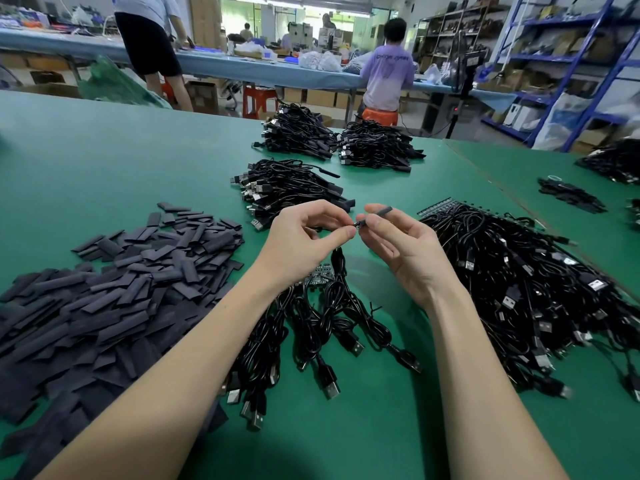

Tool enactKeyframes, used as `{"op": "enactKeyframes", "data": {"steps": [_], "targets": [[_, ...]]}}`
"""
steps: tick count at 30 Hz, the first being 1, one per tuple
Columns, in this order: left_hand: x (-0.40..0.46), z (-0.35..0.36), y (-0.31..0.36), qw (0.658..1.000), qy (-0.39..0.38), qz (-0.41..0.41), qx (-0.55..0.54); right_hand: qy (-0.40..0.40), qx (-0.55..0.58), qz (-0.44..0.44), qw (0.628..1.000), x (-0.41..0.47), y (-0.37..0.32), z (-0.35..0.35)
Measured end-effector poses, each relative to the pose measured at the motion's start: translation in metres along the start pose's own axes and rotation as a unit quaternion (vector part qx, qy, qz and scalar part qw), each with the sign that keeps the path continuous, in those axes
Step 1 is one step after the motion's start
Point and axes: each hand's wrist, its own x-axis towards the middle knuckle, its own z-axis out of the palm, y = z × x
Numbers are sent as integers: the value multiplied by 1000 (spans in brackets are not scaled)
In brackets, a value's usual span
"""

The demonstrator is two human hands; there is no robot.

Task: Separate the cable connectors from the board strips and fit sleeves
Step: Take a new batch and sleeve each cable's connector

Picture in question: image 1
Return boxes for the green plastic bag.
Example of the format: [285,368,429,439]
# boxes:
[78,57,172,108]

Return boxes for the person's left forearm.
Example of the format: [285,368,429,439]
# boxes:
[38,269,293,480]

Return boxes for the black sleeve piece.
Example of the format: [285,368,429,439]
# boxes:
[355,205,395,229]

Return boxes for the person's left hand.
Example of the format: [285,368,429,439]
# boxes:
[255,199,358,292]

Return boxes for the black usb cable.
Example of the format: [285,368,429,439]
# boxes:
[332,223,363,288]

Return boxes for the red plastic stool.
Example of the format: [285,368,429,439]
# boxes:
[243,85,280,120]

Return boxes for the orange plastic stool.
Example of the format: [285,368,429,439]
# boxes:
[361,107,401,128]

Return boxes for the small bundle of cables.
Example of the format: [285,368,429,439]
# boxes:
[538,175,609,215]

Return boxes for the person's right forearm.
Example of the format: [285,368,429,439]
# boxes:
[425,283,569,480]

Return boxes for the person's right hand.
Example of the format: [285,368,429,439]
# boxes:
[357,203,463,311]

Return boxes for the large pile of black cables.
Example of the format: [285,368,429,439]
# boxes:
[418,199,640,402]

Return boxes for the black tripod stand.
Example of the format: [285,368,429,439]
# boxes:
[425,35,487,136]

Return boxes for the joined bunch of black cables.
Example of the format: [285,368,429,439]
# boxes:
[222,245,424,433]

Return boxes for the open cardboard box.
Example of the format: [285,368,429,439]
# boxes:
[20,83,83,100]

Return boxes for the dark storage shelf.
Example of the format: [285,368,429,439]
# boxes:
[415,0,511,76]

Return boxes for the pile of black sleeve strips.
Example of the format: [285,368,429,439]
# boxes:
[0,201,246,480]

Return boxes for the heap of finished black cables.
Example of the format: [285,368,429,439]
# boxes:
[232,159,357,232]

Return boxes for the huge heap of black cables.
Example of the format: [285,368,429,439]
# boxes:
[577,137,640,186]

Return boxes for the long blue work table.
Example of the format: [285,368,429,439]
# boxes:
[0,27,521,101]

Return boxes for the small upright cardboard box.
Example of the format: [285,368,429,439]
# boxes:
[187,79,222,114]

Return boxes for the blue metal shelving rack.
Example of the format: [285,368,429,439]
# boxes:
[480,0,640,153]

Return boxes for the bundle of black cables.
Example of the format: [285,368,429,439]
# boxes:
[253,101,340,162]
[336,119,427,174]

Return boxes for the white plastic bag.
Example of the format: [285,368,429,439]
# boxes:
[532,93,594,151]

